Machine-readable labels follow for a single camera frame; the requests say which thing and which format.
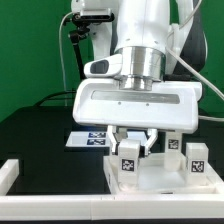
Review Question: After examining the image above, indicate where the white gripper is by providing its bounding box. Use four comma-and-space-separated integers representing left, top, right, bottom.
73, 54, 202, 156

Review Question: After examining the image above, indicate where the white square tabletop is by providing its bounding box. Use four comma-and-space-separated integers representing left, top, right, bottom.
104, 153, 224, 195

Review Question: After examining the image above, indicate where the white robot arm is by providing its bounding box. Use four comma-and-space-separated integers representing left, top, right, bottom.
72, 0, 207, 153

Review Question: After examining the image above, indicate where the white sheet with fiducial tags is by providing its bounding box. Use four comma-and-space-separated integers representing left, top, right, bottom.
66, 131, 147, 147

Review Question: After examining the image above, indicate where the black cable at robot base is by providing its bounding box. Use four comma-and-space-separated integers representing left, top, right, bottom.
33, 89, 79, 108

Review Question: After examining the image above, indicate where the grey camera cable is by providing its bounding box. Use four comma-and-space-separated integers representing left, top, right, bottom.
58, 13, 74, 107

